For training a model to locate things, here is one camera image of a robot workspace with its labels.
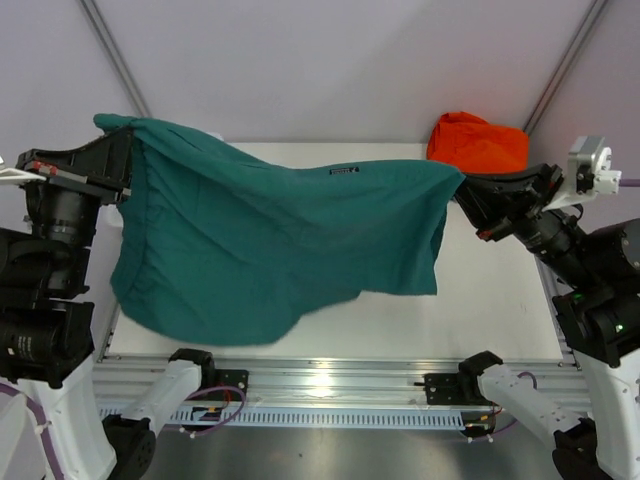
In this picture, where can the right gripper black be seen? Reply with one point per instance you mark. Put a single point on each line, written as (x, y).
(504, 198)

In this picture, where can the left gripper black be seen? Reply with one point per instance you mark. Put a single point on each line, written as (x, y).
(103, 165)

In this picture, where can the teal green shorts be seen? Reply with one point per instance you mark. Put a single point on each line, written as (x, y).
(222, 248)

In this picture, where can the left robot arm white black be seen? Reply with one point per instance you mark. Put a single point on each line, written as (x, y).
(47, 348)

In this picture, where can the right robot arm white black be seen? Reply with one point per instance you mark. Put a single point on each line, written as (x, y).
(598, 316)

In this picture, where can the orange folded shorts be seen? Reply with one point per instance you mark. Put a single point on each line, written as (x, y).
(476, 146)

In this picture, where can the white plastic basket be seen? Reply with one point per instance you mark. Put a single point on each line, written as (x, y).
(115, 215)

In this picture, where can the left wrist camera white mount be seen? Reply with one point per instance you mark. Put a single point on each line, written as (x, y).
(14, 176)

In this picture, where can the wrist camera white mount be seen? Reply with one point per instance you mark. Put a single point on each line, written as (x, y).
(585, 170)
(14, 176)

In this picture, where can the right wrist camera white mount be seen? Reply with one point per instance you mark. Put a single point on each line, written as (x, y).
(585, 170)

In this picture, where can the left aluminium frame post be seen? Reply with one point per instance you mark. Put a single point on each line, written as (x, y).
(113, 54)

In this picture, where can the aluminium frame post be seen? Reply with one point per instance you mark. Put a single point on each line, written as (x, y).
(578, 42)
(113, 54)

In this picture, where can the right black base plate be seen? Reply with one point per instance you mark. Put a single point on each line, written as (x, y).
(444, 389)

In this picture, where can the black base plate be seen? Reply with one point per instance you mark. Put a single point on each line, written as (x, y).
(444, 389)
(230, 377)

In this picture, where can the right aluminium frame post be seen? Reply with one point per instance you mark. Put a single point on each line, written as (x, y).
(578, 42)

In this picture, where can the aluminium mounting rail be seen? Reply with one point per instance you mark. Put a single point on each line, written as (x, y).
(293, 382)

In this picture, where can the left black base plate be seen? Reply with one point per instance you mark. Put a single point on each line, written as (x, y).
(230, 377)

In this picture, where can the white slotted cable duct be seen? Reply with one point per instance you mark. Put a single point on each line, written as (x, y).
(252, 416)

